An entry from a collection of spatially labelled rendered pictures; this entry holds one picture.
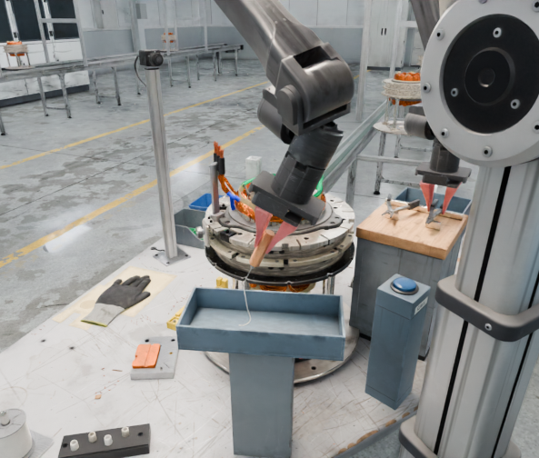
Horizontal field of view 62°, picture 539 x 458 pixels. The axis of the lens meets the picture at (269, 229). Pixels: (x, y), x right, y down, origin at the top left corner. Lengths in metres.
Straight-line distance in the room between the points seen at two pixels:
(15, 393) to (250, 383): 0.54
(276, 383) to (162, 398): 0.32
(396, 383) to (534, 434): 1.30
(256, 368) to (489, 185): 0.43
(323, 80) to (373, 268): 0.58
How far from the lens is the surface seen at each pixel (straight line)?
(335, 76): 0.53
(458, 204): 1.23
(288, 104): 0.52
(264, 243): 0.65
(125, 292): 1.29
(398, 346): 0.88
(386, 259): 1.00
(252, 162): 1.03
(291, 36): 0.56
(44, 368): 1.14
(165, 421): 0.95
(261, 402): 0.78
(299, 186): 0.58
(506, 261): 0.54
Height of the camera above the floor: 1.48
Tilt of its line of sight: 26 degrees down
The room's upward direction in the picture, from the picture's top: straight up
